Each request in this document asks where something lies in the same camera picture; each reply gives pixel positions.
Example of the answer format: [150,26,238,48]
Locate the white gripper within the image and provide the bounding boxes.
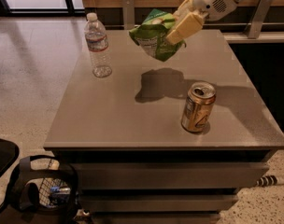
[165,0,237,45]

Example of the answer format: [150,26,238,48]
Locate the clear plastic water bottle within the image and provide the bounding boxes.
[84,12,112,77]

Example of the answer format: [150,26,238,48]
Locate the black mesh waste basket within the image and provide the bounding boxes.
[0,155,78,224]

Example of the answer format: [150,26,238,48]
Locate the metal wall bracket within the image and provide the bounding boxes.
[121,0,135,30]
[245,0,273,39]

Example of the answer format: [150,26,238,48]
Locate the orange soda can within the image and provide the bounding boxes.
[181,81,216,133]

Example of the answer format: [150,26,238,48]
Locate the black chair seat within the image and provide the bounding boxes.
[0,138,20,177]

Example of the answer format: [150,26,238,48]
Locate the right metal wall bracket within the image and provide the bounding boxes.
[245,0,273,39]

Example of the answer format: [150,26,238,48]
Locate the grey drawer cabinet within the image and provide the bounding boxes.
[44,30,284,224]

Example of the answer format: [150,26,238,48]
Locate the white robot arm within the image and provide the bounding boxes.
[165,0,242,45]

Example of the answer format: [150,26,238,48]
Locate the blue item in basket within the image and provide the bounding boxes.
[49,187,70,204]

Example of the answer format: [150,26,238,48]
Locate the striped pole on floor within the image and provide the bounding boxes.
[256,175,284,187]

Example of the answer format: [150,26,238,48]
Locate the left metal wall bracket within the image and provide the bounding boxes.
[121,0,135,30]

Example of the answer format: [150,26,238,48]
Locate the green rice chip bag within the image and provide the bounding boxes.
[129,8,185,62]

